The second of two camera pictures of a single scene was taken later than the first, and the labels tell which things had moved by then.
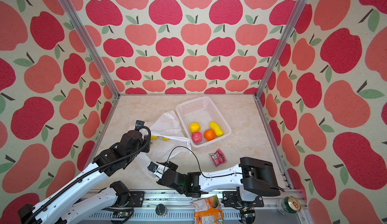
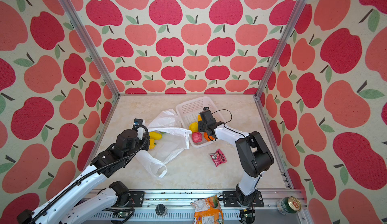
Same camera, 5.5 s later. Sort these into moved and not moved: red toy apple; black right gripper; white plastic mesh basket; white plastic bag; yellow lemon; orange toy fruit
Moved: white plastic bag; black right gripper
Not moved: red toy apple; white plastic mesh basket; yellow lemon; orange toy fruit
